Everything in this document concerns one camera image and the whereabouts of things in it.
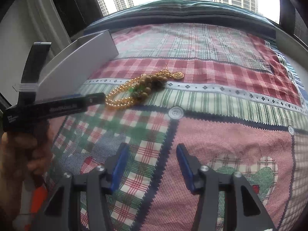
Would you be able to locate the dark window frame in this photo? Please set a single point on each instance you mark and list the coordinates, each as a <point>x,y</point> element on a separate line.
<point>72,4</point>
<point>293,9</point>

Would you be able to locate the long white cardboard box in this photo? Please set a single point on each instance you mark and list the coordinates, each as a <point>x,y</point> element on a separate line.
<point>79,62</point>

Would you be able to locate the patchwork plaid blanket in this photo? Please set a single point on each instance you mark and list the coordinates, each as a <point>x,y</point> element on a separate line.
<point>216,149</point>

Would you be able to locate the orange cloth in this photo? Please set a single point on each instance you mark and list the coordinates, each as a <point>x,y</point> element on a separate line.
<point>39,199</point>

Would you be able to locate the person's left forearm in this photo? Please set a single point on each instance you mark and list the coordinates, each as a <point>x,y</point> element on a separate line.
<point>9,202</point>

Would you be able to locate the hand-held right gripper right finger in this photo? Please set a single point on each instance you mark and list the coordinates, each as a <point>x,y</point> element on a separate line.
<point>185,168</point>

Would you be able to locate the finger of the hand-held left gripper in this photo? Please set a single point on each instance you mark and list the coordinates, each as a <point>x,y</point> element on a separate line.
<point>96,98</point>

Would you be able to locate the blue striped cushion pad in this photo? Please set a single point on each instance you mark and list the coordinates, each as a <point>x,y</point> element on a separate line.
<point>180,12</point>

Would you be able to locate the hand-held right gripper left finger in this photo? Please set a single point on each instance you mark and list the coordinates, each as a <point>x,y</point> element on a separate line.
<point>119,170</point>

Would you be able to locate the white curtain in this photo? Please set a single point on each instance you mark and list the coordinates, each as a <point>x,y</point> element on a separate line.
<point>36,16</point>

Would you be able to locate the person's left hand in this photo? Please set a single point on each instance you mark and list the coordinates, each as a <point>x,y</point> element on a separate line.
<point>28,154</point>

